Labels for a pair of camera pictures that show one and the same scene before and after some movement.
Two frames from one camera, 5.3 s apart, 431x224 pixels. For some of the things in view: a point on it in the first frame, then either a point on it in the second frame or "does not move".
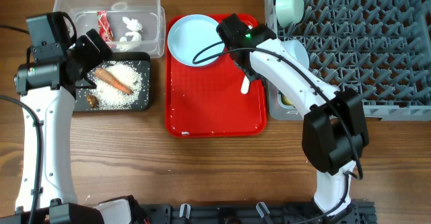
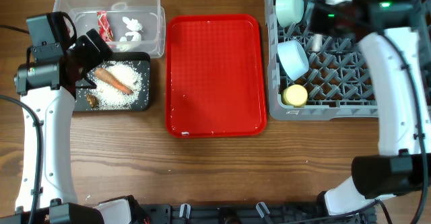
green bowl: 289,6 does not move
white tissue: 133,27 does not move
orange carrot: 105,76 does not move
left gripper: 95,57 does not move
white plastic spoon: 246,85 to 317,42
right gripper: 252,75 to 320,9
